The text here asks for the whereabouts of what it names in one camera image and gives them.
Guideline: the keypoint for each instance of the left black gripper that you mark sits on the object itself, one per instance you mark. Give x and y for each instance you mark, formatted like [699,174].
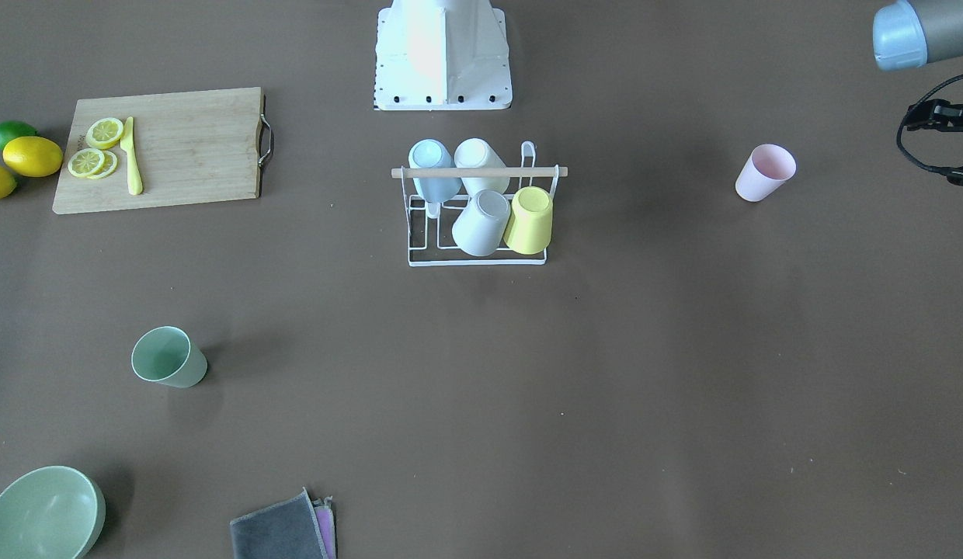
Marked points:
[950,114]

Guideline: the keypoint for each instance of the pink plastic cup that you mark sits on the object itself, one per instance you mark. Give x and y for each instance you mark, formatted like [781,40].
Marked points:
[767,167]

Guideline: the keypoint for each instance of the green plastic cup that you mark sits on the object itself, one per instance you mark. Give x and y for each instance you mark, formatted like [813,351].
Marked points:
[166,356]

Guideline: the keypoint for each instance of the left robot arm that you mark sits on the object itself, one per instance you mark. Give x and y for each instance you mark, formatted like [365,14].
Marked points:
[912,34]

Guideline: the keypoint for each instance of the yellow plastic cup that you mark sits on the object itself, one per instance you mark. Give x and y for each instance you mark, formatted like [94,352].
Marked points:
[530,223]

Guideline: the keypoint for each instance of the cream white plastic cup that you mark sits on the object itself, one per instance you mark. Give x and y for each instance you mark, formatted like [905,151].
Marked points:
[477,153]

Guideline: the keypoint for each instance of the grey plastic cup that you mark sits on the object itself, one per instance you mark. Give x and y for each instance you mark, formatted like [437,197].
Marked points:
[480,227]

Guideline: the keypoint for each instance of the light blue plastic cup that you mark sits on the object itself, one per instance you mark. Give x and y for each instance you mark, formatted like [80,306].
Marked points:
[432,154]

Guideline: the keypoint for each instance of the wooden cutting board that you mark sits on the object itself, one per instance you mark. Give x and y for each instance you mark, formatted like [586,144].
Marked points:
[191,148]

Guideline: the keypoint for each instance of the grey folded cloth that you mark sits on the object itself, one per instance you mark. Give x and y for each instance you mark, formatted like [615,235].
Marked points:
[300,527]

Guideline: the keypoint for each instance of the yellow plastic knife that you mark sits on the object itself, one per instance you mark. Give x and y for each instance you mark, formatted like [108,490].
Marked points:
[135,181]

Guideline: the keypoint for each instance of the lemon slice upper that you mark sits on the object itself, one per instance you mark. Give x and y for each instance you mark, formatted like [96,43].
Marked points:
[105,133]

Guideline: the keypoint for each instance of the lemon slice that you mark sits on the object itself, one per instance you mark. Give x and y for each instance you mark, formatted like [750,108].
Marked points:
[92,163]
[105,133]

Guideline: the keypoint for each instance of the lemon slice lower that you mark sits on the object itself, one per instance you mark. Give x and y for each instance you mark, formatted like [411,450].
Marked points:
[92,163]

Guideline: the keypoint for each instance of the whole yellow lemon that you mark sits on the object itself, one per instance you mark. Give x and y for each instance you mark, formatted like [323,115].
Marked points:
[33,156]

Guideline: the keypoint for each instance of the green lime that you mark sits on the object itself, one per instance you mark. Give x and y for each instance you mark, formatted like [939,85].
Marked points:
[13,129]

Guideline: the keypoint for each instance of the green bowl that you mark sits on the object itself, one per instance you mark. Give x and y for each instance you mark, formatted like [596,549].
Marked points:
[52,512]

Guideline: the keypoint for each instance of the white wire cup holder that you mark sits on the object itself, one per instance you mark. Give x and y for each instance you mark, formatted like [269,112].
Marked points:
[429,241]

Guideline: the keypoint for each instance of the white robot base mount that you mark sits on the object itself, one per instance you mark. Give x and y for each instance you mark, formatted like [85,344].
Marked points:
[442,56]

